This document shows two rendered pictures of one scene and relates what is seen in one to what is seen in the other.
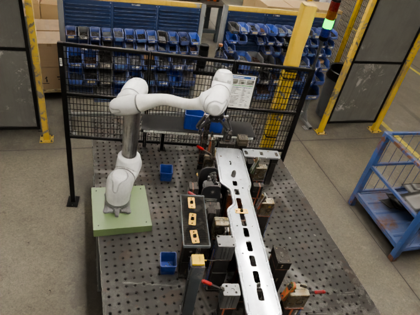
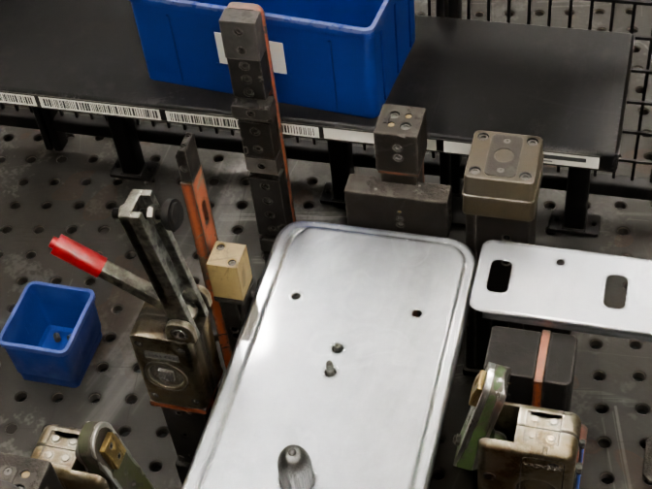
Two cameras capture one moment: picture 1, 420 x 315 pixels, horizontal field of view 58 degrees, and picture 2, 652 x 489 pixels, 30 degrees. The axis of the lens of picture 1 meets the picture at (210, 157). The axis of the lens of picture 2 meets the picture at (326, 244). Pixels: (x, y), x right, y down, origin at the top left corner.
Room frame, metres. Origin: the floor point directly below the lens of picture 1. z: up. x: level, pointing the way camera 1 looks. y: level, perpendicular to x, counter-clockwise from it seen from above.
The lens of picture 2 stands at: (1.59, -0.56, 1.98)
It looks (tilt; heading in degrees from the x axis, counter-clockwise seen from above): 48 degrees down; 33
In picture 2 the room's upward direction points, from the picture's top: 7 degrees counter-clockwise
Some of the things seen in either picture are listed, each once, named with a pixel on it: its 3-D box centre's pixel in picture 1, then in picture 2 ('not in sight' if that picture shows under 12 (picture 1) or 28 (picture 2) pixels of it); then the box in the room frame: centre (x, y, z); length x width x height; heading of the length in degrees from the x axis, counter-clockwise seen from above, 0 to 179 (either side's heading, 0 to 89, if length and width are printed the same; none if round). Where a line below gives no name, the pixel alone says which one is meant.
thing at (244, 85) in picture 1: (239, 91); not in sight; (2.76, -0.13, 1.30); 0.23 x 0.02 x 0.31; 103
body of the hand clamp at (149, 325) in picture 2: (205, 175); (195, 415); (2.16, 0.01, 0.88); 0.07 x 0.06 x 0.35; 103
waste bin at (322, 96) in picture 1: (337, 92); not in sight; (5.20, -1.62, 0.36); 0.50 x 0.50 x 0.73
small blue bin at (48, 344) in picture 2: (165, 173); (54, 337); (2.26, 0.31, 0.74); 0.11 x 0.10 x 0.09; 13
